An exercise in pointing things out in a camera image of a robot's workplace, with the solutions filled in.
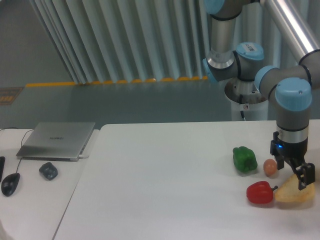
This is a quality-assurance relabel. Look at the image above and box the brown egg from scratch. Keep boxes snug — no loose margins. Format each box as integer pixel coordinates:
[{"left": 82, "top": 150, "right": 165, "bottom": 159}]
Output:
[{"left": 263, "top": 158, "right": 277, "bottom": 176}]

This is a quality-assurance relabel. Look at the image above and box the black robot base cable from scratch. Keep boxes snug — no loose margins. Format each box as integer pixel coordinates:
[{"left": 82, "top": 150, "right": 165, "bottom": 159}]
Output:
[{"left": 238, "top": 93, "right": 247, "bottom": 122}]

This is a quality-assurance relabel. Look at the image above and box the black phone at edge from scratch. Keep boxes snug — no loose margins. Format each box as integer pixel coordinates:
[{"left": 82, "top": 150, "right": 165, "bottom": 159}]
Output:
[{"left": 0, "top": 156, "right": 6, "bottom": 182}]

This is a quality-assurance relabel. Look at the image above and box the dark earbuds case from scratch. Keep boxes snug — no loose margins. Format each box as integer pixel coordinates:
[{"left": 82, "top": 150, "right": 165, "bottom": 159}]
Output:
[{"left": 39, "top": 162, "right": 58, "bottom": 181}]

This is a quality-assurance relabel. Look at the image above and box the black mouse cable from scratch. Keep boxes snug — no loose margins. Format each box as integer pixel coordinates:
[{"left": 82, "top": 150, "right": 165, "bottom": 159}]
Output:
[{"left": 0, "top": 127, "right": 35, "bottom": 174}]

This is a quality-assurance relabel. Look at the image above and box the triangular toast bread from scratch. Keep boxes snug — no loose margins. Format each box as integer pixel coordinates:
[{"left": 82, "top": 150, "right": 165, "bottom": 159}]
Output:
[{"left": 274, "top": 174, "right": 316, "bottom": 203}]

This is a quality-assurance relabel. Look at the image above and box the red bell pepper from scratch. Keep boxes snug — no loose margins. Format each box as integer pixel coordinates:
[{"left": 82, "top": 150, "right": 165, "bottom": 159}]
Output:
[{"left": 246, "top": 181, "right": 278, "bottom": 204}]

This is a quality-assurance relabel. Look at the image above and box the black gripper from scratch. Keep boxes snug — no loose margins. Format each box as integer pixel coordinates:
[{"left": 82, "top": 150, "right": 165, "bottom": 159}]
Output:
[{"left": 270, "top": 131, "right": 315, "bottom": 191}]

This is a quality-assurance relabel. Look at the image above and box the silver closed laptop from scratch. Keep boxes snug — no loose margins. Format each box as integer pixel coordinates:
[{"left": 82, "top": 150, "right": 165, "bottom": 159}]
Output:
[{"left": 16, "top": 122, "right": 95, "bottom": 162}]

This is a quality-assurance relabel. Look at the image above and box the black computer mouse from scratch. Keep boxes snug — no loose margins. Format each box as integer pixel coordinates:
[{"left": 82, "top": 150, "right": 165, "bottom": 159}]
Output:
[{"left": 0, "top": 172, "right": 21, "bottom": 197}]

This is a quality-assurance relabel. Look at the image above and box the green bell pepper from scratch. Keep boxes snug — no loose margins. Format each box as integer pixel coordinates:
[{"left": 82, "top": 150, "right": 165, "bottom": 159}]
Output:
[{"left": 232, "top": 146, "right": 258, "bottom": 173}]

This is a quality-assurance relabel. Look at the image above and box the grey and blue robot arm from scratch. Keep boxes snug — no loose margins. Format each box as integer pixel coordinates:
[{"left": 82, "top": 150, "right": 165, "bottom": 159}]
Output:
[{"left": 203, "top": 0, "right": 320, "bottom": 189}]

